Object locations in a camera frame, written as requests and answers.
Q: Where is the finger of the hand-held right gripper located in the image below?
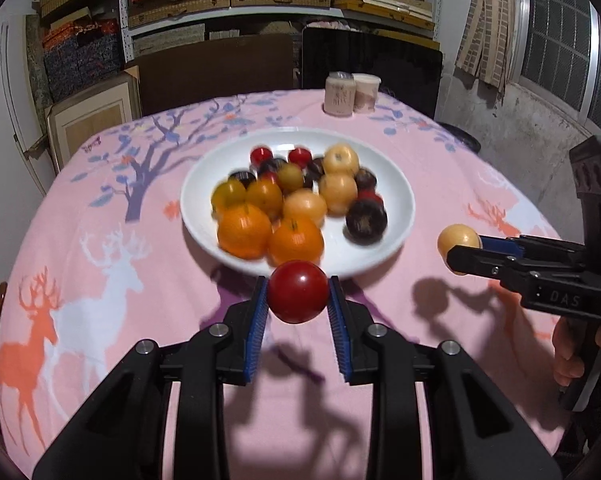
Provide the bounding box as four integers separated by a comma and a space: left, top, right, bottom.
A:
478, 234, 585, 262
445, 244, 585, 287

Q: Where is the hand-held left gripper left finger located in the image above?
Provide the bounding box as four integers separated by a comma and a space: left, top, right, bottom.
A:
33, 276, 270, 480

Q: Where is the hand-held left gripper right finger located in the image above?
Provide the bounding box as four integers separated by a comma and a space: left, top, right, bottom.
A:
329, 275, 564, 480

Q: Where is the mandarin orange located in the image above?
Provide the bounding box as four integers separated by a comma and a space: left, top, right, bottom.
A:
268, 217, 325, 266
216, 204, 274, 260

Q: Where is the white oval plate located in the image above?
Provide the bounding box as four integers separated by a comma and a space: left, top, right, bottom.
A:
180, 126, 415, 281

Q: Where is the dark avocado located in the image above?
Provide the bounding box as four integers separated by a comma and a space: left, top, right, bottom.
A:
345, 199, 388, 245

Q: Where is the yellow-orange tomato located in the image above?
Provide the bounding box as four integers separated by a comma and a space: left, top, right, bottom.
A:
210, 179, 248, 213
245, 179, 284, 213

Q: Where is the small yellow loquat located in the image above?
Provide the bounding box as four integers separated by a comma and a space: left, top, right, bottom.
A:
278, 162, 305, 188

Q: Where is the striped pepino melon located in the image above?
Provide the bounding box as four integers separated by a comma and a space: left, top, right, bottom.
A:
323, 143, 360, 176

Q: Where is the person's right hand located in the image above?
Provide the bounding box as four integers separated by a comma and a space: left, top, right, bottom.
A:
552, 317, 601, 387

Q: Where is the pink deer-print tablecloth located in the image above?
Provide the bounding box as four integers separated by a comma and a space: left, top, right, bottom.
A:
0, 89, 571, 480

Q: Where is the black round stool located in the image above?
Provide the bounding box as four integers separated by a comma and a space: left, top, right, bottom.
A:
437, 121, 482, 155

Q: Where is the black panel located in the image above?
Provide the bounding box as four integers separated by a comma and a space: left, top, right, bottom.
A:
300, 27, 442, 121

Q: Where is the beige paper cup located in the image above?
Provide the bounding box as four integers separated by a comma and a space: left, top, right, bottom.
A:
352, 73, 382, 112

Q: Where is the barred window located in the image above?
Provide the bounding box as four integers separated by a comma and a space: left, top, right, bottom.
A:
511, 0, 601, 141

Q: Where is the beige drink can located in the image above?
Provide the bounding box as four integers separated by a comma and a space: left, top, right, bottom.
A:
323, 72, 356, 117

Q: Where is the hanging wooden slat curtain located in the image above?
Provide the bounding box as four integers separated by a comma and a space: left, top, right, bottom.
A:
453, 0, 531, 96

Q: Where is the yellow flat box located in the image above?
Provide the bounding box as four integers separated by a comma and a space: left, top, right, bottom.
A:
335, 0, 436, 31

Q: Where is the dark brown wooden board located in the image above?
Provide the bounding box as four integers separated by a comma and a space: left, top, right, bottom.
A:
125, 35, 296, 116

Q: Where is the wooden framed picture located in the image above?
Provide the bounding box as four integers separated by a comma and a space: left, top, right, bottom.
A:
45, 67, 142, 173

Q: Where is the blue patterned box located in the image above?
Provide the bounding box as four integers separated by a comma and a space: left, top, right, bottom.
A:
43, 42, 88, 101
83, 35, 124, 78

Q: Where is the white narrow door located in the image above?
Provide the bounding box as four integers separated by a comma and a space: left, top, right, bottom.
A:
0, 22, 48, 196

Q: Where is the stack of woven straw boxes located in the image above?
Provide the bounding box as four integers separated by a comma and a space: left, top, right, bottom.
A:
128, 0, 439, 56

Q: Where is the orange-red patterned box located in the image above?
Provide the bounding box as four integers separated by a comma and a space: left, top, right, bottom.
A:
43, 20, 118, 46

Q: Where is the white metal shelf rack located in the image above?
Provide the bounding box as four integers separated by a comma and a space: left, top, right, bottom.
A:
119, 0, 444, 61

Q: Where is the grey-green stone slab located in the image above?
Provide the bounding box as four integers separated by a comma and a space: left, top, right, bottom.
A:
24, 14, 54, 111

